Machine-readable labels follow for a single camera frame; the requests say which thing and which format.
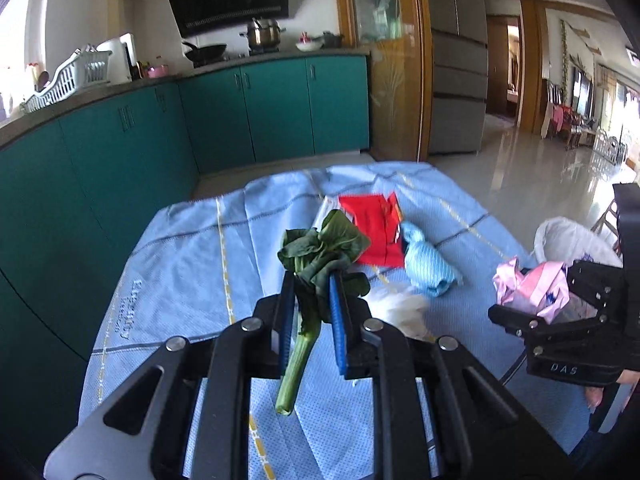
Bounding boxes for white kitchen appliance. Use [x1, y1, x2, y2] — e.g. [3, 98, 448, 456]
[97, 33, 139, 86]

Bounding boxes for gas stove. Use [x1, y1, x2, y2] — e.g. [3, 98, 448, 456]
[192, 47, 281, 68]

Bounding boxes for small white crumpled plastic bag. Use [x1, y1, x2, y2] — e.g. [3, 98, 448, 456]
[362, 286, 432, 342]

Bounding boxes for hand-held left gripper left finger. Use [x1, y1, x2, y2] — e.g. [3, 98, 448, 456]
[44, 270, 301, 480]

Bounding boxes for silver refrigerator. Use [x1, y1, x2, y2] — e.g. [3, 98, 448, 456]
[422, 0, 489, 155]

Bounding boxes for green leafy vegetable stalk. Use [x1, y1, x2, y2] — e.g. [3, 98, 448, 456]
[275, 209, 372, 416]

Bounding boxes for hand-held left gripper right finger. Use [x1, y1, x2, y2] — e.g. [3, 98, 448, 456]
[326, 269, 582, 480]

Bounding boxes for person's right hand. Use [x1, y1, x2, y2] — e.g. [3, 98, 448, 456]
[585, 367, 640, 412]

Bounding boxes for light blue striped tablecloth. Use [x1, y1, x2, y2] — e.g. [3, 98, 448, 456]
[80, 161, 597, 480]

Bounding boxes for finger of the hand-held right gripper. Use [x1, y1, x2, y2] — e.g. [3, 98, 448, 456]
[487, 302, 617, 348]
[565, 259, 628, 320]

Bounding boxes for group of dining chairs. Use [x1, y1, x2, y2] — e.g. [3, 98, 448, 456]
[544, 80, 597, 150]

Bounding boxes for green vine garland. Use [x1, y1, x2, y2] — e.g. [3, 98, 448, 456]
[559, 19, 582, 111]

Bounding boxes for white dish rack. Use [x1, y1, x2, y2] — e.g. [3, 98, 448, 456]
[22, 48, 114, 114]

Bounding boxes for wooden framed glass door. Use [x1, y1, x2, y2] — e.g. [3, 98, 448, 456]
[331, 0, 434, 162]

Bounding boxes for teal base cabinets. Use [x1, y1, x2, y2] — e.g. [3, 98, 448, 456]
[0, 55, 374, 461]

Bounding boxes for wooden chair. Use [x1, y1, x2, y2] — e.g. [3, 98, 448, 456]
[591, 197, 624, 247]

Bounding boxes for flat screen television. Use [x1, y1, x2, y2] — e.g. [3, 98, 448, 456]
[571, 66, 595, 117]

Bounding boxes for dark kitchen countertop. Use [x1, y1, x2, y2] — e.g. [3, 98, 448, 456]
[0, 45, 374, 152]

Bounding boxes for red snack packet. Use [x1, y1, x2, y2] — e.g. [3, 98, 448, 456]
[338, 191, 407, 269]

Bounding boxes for pink plastic bag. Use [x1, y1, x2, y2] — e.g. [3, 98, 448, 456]
[492, 256, 572, 326]

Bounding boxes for stainless steel pot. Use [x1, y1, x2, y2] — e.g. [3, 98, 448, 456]
[239, 17, 287, 52]

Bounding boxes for white low fence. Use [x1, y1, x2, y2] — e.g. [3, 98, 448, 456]
[592, 127, 632, 164]

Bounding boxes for black wok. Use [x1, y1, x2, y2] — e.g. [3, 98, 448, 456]
[181, 40, 229, 67]

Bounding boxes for light blue rolled cloth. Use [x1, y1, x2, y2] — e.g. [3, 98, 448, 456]
[398, 220, 464, 297]

